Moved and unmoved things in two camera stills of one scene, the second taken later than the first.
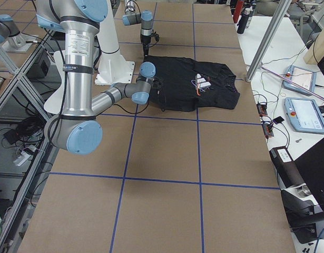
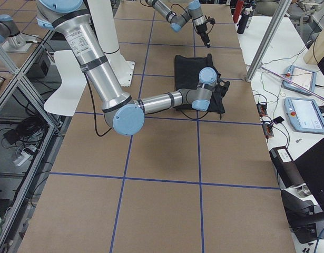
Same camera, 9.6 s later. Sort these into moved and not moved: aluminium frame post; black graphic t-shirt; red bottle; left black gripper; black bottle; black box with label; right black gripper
Moved: left black gripper; right black gripper; black graphic t-shirt
Not moved: aluminium frame post; black box with label; black bottle; red bottle
